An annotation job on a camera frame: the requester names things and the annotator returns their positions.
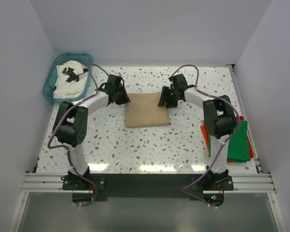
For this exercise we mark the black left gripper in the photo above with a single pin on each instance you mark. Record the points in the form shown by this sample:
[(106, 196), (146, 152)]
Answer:
[(125, 99)]

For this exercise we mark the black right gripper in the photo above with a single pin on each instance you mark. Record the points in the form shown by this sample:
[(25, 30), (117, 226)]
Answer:
[(164, 99)]

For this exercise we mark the beige t shirt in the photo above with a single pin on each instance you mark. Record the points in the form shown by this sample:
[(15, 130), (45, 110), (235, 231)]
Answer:
[(143, 111)]

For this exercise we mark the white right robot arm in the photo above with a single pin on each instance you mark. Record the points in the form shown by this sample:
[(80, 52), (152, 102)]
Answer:
[(218, 113)]

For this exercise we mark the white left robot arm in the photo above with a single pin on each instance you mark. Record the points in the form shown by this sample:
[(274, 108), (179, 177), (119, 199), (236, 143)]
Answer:
[(70, 127)]

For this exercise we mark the teal plastic basket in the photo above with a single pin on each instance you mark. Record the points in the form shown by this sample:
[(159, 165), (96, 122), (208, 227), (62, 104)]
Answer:
[(49, 86)]

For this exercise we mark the white t shirt black print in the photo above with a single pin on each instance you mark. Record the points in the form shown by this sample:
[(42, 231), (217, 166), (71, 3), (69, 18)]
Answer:
[(71, 80)]

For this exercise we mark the green folded t shirt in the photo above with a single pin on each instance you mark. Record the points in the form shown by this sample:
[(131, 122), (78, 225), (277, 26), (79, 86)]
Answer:
[(239, 148)]

